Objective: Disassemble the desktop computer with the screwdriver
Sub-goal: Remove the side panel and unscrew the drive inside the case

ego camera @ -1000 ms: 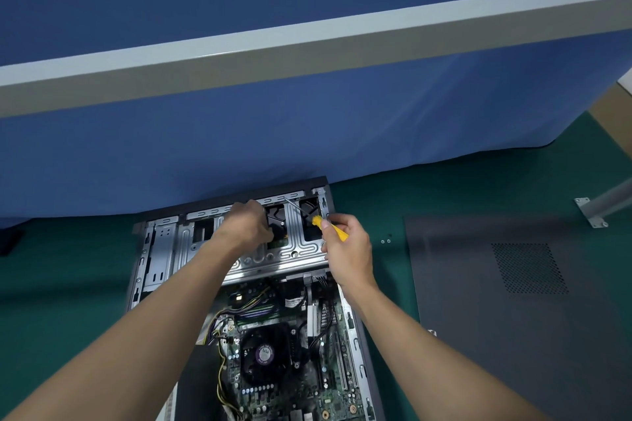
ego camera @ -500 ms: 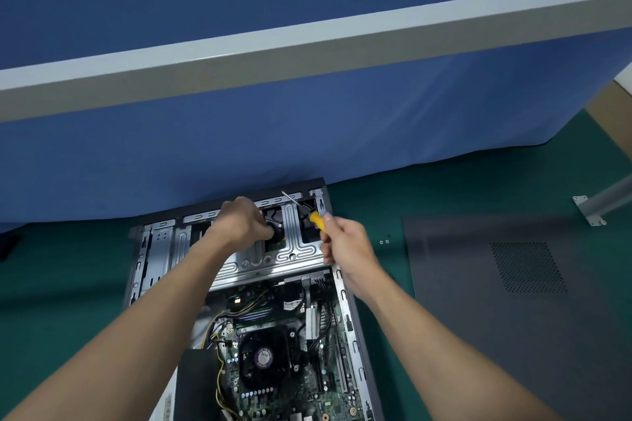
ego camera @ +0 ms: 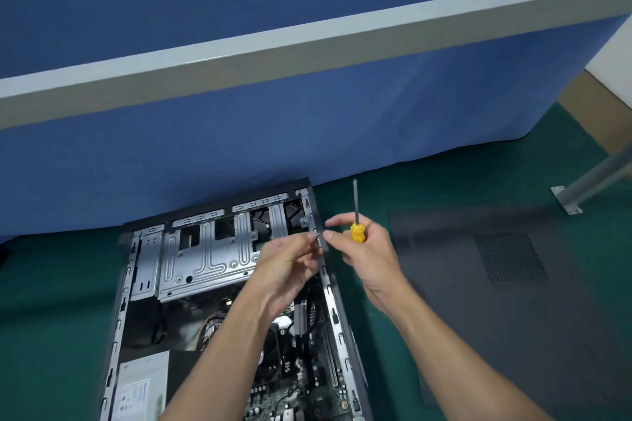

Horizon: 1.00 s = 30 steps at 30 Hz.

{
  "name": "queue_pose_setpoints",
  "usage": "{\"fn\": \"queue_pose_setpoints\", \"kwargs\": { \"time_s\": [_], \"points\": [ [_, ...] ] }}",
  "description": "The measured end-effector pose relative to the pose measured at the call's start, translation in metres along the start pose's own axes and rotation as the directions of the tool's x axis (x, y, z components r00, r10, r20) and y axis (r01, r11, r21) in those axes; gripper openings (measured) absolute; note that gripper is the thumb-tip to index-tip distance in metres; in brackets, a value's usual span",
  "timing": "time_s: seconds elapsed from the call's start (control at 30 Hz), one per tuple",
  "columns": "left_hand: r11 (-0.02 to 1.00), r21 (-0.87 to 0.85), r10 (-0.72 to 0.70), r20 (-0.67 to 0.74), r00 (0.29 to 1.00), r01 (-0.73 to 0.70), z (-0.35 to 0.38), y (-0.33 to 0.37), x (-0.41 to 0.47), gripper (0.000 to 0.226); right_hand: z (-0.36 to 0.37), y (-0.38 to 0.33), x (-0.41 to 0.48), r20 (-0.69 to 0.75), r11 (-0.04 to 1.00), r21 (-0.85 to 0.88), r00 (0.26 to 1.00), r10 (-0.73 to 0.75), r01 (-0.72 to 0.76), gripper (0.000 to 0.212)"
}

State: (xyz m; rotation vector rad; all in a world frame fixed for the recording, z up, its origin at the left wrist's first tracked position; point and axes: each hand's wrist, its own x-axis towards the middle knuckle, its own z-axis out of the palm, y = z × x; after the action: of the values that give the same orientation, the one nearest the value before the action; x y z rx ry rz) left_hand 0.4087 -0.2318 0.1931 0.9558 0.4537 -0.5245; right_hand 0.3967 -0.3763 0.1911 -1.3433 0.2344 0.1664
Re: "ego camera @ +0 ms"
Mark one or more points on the desktop computer case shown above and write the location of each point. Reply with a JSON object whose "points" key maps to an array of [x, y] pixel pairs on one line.
{"points": [[123, 287]]}

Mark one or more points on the person's right hand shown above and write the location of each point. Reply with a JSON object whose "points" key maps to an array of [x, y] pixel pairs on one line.
{"points": [[370, 263]]}

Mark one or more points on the person's left forearm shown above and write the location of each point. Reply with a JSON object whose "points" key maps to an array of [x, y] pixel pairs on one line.
{"points": [[217, 371]]}

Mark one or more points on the person's left hand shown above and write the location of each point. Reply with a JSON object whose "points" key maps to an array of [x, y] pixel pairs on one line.
{"points": [[284, 272]]}

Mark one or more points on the small silver screw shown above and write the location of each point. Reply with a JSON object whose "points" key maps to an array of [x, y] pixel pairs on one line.
{"points": [[319, 240]]}

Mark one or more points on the silver metal drive cage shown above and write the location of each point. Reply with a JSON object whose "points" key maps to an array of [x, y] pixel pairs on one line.
{"points": [[197, 267]]}

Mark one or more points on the black side panel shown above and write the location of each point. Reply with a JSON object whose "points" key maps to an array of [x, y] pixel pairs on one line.
{"points": [[503, 317]]}

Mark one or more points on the person's right forearm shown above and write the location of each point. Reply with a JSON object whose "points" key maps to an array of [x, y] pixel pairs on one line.
{"points": [[459, 366]]}

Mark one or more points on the grey metal post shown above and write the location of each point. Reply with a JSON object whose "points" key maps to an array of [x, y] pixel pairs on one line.
{"points": [[592, 179]]}

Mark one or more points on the blue cloth curtain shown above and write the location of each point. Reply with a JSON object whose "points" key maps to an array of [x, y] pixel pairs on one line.
{"points": [[247, 164]]}

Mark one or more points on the silver power supply unit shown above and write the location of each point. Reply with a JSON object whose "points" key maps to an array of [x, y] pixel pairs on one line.
{"points": [[143, 386]]}

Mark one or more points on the green floor mat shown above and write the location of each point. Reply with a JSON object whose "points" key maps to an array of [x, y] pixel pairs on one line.
{"points": [[49, 312]]}

